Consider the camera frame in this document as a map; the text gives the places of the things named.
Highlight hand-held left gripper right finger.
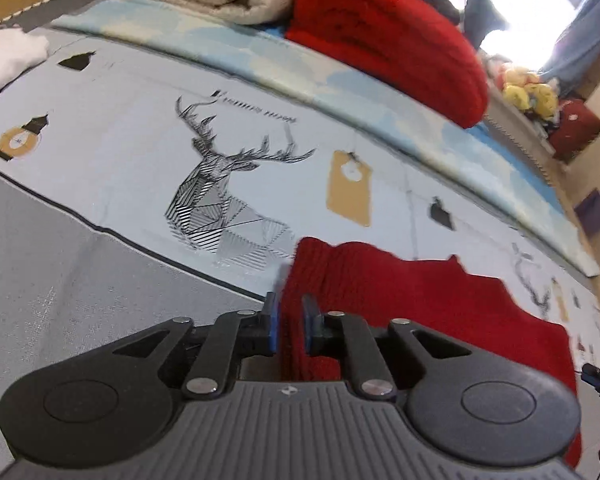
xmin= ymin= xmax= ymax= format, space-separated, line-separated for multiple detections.
xmin=300 ymin=294 xmax=473 ymax=402

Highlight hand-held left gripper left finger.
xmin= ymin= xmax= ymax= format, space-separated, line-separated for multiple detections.
xmin=111 ymin=291 xmax=281 ymax=402

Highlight dark red knit sweater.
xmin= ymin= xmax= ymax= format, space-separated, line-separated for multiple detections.
xmin=280 ymin=236 xmax=583 ymax=472

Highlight purple box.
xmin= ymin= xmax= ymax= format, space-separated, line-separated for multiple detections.
xmin=574 ymin=189 xmax=600 ymax=235

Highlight deer print bed sheet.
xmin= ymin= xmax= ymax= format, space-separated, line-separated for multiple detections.
xmin=0 ymin=12 xmax=600 ymax=480

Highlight dark red plush cushion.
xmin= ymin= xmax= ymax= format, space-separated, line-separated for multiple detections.
xmin=549 ymin=99 xmax=600 ymax=162

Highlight folded red fleece blanket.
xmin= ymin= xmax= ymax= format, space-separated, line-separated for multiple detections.
xmin=285 ymin=0 xmax=491 ymax=130

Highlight yellow plush toys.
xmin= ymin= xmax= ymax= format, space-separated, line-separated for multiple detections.
xmin=491 ymin=57 xmax=562 ymax=120

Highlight blue curtain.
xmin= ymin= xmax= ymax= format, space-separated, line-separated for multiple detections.
xmin=537 ymin=0 xmax=600 ymax=96

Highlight white cloth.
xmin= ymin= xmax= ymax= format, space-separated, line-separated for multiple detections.
xmin=0 ymin=26 xmax=50 ymax=102

